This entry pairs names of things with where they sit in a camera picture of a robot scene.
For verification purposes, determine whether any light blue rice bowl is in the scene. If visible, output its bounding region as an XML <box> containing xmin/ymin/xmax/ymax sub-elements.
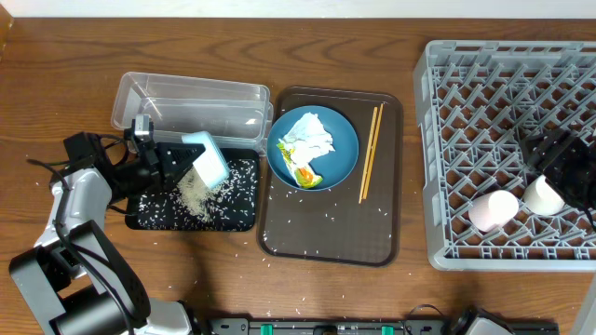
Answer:
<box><xmin>182</xmin><ymin>131</ymin><xmax>230</xmax><ymax>190</ymax></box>

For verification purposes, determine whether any white cup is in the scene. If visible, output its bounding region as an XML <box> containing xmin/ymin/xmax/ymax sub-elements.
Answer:
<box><xmin>522</xmin><ymin>175</ymin><xmax>565</xmax><ymax>216</ymax></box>

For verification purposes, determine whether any pale pink cup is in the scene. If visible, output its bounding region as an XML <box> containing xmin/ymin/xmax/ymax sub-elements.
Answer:
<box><xmin>468</xmin><ymin>190</ymin><xmax>519</xmax><ymax>232</ymax></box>

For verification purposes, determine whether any yellow green snack wrapper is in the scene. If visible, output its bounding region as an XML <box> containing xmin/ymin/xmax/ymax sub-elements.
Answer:
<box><xmin>278</xmin><ymin>142</ymin><xmax>323</xmax><ymax>189</ymax></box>

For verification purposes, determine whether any white tissue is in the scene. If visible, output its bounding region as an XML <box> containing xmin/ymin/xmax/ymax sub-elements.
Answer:
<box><xmin>278</xmin><ymin>113</ymin><xmax>335</xmax><ymax>167</ymax></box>

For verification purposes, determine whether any dark blue plate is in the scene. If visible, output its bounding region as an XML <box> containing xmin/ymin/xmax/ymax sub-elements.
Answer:
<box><xmin>266</xmin><ymin>105</ymin><xmax>359</xmax><ymax>191</ymax></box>

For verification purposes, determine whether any wooden chopstick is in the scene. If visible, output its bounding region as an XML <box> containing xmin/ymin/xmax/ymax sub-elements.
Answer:
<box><xmin>363</xmin><ymin>103</ymin><xmax>385</xmax><ymax>200</ymax></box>
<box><xmin>359</xmin><ymin>107</ymin><xmax>379</xmax><ymax>204</ymax></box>

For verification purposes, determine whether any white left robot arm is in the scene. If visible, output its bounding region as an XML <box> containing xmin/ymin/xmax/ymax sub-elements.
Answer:
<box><xmin>8</xmin><ymin>131</ymin><xmax>206</xmax><ymax>334</ymax></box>

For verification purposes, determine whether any black food waste tray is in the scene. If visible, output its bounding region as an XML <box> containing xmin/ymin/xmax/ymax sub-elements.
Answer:
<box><xmin>125</xmin><ymin>149</ymin><xmax>260</xmax><ymax>232</ymax></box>

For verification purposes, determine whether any clear plastic waste bin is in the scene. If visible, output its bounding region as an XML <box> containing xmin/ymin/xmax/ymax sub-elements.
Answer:
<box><xmin>111</xmin><ymin>72</ymin><xmax>274</xmax><ymax>156</ymax></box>

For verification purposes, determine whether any grey dishwasher rack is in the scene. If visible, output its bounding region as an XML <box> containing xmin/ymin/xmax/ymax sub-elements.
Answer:
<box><xmin>413</xmin><ymin>40</ymin><xmax>595</xmax><ymax>272</ymax></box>

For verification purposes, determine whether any pile of rice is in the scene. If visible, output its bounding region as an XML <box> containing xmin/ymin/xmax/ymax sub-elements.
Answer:
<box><xmin>177</xmin><ymin>168</ymin><xmax>218</xmax><ymax>222</ymax></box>

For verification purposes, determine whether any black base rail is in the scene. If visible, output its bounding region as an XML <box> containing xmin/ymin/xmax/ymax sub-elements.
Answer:
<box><xmin>202</xmin><ymin>317</ymin><xmax>560</xmax><ymax>335</ymax></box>

